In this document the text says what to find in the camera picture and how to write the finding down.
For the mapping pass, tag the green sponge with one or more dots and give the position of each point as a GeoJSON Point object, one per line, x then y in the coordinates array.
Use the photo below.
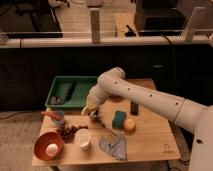
{"type": "Point", "coordinates": [118, 119]}

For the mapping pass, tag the metal measuring cup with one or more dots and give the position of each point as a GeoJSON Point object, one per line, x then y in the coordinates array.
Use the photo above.
{"type": "Point", "coordinates": [94, 117]}

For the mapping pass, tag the white horizontal rail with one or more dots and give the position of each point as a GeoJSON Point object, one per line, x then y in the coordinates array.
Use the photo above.
{"type": "Point", "coordinates": [106, 41]}

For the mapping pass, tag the orange fruit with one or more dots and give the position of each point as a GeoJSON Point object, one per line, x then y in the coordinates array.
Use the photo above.
{"type": "Point", "coordinates": [129, 125]}

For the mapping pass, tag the yellow banana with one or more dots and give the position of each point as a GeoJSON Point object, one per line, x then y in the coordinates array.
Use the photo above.
{"type": "Point", "coordinates": [89, 109]}

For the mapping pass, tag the small grey object in tray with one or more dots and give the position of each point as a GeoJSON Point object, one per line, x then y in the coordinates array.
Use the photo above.
{"type": "Point", "coordinates": [55, 100]}

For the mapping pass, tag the dark tool in tray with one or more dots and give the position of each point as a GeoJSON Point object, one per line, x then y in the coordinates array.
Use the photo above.
{"type": "Point", "coordinates": [70, 91]}

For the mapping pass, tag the black rectangular block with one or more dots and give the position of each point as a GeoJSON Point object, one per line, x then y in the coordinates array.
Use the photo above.
{"type": "Point", "coordinates": [134, 109]}

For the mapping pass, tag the blue grey cloth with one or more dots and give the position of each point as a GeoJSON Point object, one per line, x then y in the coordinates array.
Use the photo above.
{"type": "Point", "coordinates": [116, 148]}

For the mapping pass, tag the green plastic tray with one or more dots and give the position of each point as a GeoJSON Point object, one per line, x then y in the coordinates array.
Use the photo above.
{"type": "Point", "coordinates": [59, 88]}

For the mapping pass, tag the white egg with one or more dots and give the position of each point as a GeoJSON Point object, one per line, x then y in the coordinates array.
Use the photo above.
{"type": "Point", "coordinates": [51, 149]}

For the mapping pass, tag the bunch of dark grapes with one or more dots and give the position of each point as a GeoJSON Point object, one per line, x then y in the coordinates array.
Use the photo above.
{"type": "Point", "coordinates": [68, 133]}

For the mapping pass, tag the grey upright post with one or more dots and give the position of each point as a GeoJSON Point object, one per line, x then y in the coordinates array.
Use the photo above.
{"type": "Point", "coordinates": [95, 24]}

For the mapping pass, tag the wooden table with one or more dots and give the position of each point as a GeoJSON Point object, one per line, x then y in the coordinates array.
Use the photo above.
{"type": "Point", "coordinates": [152, 140]}

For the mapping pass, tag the blue cup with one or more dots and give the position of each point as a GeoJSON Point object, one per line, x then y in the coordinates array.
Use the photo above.
{"type": "Point", "coordinates": [61, 120]}

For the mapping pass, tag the white cup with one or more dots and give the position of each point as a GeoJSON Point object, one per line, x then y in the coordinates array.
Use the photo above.
{"type": "Point", "coordinates": [83, 139]}

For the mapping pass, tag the orange bowl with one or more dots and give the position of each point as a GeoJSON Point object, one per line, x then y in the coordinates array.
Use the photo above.
{"type": "Point", "coordinates": [43, 141]}

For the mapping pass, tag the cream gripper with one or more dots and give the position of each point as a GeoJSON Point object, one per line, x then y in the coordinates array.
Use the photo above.
{"type": "Point", "coordinates": [91, 102]}

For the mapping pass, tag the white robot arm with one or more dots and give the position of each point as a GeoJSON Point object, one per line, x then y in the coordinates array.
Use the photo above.
{"type": "Point", "coordinates": [189, 115]}

